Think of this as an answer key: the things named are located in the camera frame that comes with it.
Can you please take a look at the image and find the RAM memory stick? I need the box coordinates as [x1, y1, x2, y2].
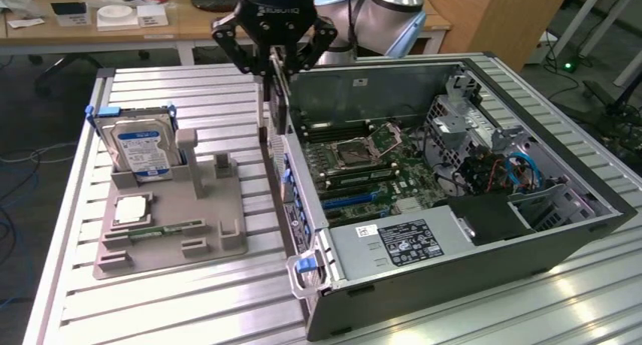
[267, 46, 292, 135]

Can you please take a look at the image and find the blue wire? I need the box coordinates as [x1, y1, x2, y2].
[503, 153, 546, 192]

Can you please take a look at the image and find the grey power supply unit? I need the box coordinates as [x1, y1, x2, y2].
[320, 204, 475, 286]

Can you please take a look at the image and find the metal disk bay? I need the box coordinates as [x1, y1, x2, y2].
[506, 181, 611, 235]

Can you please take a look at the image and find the black chair base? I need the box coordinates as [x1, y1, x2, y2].
[27, 50, 151, 96]

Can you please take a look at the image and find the white box with round roll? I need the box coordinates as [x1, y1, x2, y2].
[95, 5, 140, 32]

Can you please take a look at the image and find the grey case latch handle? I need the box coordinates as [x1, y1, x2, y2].
[284, 249, 330, 300]

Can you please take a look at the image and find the silver CPU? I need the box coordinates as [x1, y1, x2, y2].
[113, 197, 151, 224]

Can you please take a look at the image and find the wooden desk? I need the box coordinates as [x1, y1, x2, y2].
[0, 0, 452, 66]

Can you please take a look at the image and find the blue expansion slot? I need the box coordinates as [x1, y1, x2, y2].
[319, 193, 378, 212]

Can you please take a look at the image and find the hard disk with blue label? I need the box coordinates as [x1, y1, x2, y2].
[95, 110, 180, 183]

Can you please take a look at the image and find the black floor stand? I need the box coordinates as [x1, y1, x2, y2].
[581, 77, 642, 143]

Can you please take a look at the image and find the green RAM stick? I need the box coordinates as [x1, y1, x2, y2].
[107, 224, 207, 241]

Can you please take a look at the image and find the blue slot retention clip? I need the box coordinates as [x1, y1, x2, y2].
[279, 153, 295, 185]

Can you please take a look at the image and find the white floor cable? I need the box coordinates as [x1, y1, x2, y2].
[0, 141, 77, 165]

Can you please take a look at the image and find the wooden cabinet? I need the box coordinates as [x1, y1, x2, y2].
[435, 0, 577, 74]

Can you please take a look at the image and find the CPU socket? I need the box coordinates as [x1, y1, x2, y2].
[334, 137, 376, 170]

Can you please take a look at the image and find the white paper tag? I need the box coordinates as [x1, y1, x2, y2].
[7, 17, 47, 29]

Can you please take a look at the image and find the black wire bundle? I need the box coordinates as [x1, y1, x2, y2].
[430, 162, 475, 195]

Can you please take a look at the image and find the blue plastic disk carrier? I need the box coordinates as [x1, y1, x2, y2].
[83, 101, 182, 165]

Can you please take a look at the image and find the grey parts rack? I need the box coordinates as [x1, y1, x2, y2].
[92, 128, 251, 281]

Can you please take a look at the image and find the white labelled box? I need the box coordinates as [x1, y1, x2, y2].
[135, 5, 171, 28]

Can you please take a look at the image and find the metal socket cover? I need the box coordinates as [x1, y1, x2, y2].
[368, 121, 408, 159]

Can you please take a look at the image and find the installed RAM stick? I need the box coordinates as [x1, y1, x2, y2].
[326, 167, 398, 186]

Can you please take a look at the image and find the red wire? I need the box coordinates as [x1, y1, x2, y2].
[490, 159, 503, 194]

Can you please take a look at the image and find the white box with dark lid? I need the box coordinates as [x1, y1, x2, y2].
[49, 2, 92, 27]

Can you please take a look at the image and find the black expansion slot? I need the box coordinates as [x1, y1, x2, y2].
[326, 186, 375, 198]

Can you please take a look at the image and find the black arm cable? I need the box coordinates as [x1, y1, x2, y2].
[344, 0, 362, 56]

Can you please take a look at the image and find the black RAM slot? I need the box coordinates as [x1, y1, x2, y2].
[303, 129, 375, 140]
[300, 123, 374, 135]
[320, 162, 392, 173]
[304, 133, 378, 145]
[299, 118, 372, 131]

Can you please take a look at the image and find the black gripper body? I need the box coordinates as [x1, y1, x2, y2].
[235, 0, 318, 47]

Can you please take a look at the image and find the black plastic shroud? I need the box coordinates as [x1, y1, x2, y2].
[447, 192, 537, 247]

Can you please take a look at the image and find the white table frame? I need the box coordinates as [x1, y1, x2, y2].
[546, 0, 642, 86]

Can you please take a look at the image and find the black open PC case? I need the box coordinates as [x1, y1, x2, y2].
[255, 57, 639, 342]

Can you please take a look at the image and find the green motherboard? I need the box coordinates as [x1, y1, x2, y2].
[292, 110, 442, 229]

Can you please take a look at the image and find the metal drive cage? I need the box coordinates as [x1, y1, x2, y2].
[424, 72, 503, 173]

